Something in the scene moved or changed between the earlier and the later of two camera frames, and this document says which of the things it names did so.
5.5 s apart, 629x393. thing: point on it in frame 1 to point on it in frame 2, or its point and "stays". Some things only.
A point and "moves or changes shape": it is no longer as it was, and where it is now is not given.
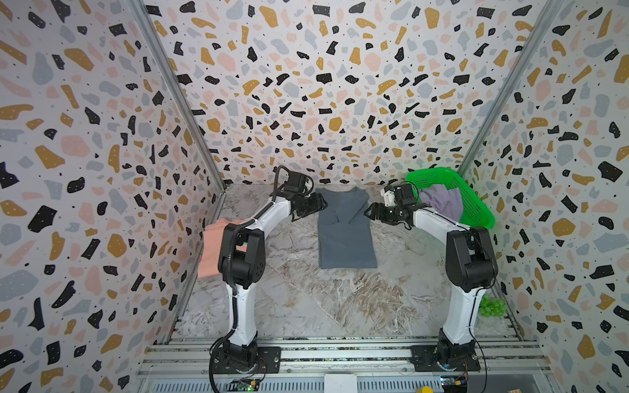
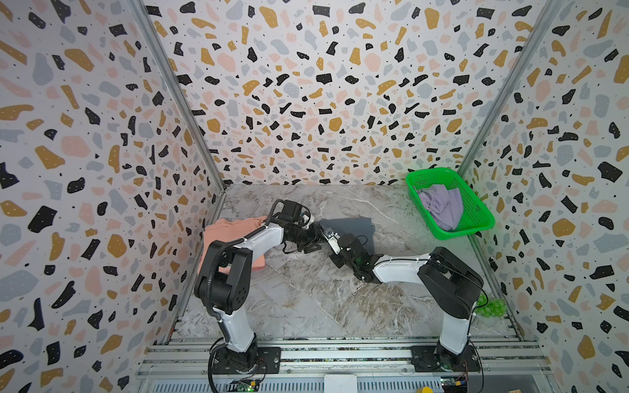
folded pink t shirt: (210, 249) stays
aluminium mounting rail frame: (346, 365) stays
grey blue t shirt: (345, 237) moves or changes shape
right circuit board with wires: (451, 385) stays
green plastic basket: (473, 213) stays
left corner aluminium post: (156, 39) stays
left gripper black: (317, 201) to (314, 237)
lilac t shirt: (445, 202) stays
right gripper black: (381, 211) to (341, 246)
